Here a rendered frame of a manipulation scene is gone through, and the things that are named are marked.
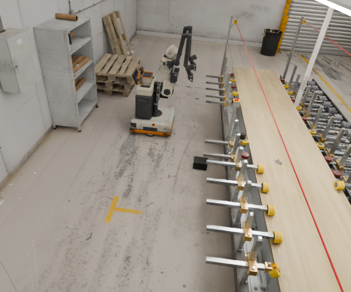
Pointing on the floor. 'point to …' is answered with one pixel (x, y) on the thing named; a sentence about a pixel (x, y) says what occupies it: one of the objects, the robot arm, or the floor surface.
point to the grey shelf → (51, 64)
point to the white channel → (314, 54)
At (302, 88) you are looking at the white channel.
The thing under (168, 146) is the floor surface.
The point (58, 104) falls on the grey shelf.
